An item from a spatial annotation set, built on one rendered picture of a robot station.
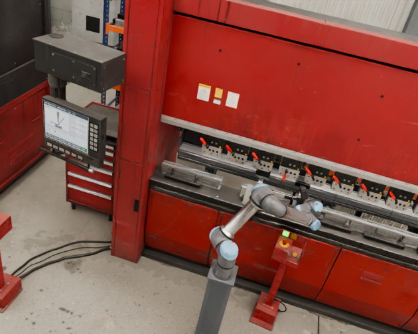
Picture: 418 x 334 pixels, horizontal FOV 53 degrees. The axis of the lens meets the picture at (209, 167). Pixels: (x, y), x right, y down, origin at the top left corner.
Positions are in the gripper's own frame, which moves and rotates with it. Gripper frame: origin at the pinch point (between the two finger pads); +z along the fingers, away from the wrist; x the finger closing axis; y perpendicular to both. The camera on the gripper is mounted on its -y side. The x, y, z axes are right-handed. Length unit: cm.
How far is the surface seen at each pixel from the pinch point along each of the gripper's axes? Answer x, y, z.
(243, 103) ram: -48, -69, -11
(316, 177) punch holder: 7.6, -16.6, -18.8
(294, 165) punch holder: -7.7, -25.4, -13.2
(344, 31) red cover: -7, -110, -65
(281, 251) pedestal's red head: -17.4, 37.4, -15.9
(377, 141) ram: 33, -44, -51
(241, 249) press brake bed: -30, 47, 30
